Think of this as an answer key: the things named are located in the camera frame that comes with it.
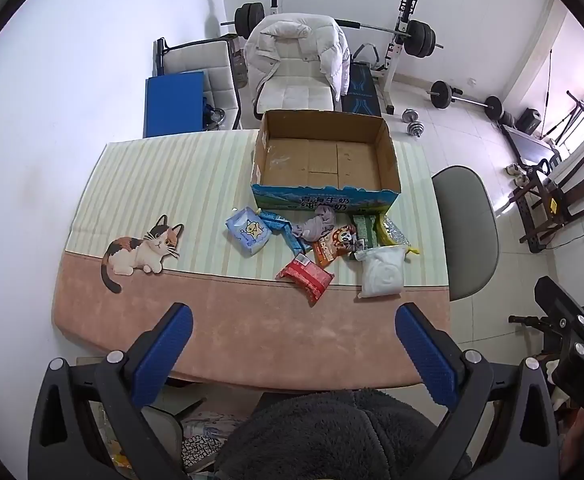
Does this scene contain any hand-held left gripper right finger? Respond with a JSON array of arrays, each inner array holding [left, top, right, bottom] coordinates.
[[394, 302, 561, 480]]

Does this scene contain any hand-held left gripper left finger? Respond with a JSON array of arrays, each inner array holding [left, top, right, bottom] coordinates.
[[28, 302, 195, 480]]

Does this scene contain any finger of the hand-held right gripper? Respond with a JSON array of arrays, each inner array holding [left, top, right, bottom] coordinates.
[[533, 275, 584, 337]]

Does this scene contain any blue strip of snack packets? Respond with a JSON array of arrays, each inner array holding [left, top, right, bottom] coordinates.
[[257, 208, 313, 255]]

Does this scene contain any purple sock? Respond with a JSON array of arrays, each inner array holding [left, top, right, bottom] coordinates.
[[292, 207, 340, 241]]

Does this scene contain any cardboard box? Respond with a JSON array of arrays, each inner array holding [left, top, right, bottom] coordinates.
[[249, 109, 403, 218]]

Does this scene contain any dark wooden chair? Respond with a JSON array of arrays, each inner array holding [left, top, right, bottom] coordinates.
[[514, 154, 584, 253]]

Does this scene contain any white plastic bag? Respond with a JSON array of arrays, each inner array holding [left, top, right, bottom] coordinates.
[[356, 246, 405, 298]]

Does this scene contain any checkered pouch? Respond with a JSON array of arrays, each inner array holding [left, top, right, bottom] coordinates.
[[181, 434, 229, 473]]

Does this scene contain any dark fleece clothing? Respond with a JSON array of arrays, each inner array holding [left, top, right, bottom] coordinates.
[[214, 387, 473, 480]]

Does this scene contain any grey round-backed chair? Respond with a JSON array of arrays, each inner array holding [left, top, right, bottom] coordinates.
[[431, 165, 500, 302]]

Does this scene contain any yellow and silver snack packet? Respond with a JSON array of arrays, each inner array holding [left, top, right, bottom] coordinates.
[[377, 214, 420, 261]]

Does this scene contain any green snack packet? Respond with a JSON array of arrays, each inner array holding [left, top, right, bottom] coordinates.
[[349, 212, 380, 251]]

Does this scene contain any orange snack packet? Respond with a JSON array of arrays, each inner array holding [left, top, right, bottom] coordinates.
[[313, 225, 357, 268]]

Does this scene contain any red snack packet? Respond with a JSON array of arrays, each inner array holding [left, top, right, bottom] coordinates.
[[276, 253, 335, 307]]

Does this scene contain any blue cat print packet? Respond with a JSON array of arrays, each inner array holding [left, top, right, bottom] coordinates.
[[225, 206, 273, 257]]

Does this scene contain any black low bench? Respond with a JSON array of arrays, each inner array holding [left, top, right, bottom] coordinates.
[[499, 122, 559, 167]]

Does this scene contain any striped cat print table mat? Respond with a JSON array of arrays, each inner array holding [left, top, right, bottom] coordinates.
[[52, 127, 453, 392]]

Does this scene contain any chrome dumbbell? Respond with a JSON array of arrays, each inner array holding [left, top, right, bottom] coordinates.
[[402, 108, 425, 137]]

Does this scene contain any short barbell with black plates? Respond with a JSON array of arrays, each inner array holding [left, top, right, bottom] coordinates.
[[426, 80, 503, 122]]

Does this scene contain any blue box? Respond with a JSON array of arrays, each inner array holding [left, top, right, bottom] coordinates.
[[143, 71, 207, 138]]

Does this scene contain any black weight bench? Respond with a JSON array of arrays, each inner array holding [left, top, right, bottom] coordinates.
[[342, 42, 389, 116]]

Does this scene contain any white padded chair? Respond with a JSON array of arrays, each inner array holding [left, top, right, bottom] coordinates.
[[252, 40, 337, 121]]

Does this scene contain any white barbell rack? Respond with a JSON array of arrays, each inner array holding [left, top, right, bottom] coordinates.
[[267, 0, 419, 115]]

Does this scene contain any white puffer jacket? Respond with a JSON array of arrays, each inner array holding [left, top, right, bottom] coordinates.
[[244, 15, 351, 102]]

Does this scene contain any white chair with black frame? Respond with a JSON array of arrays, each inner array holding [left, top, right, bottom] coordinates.
[[154, 36, 245, 131]]

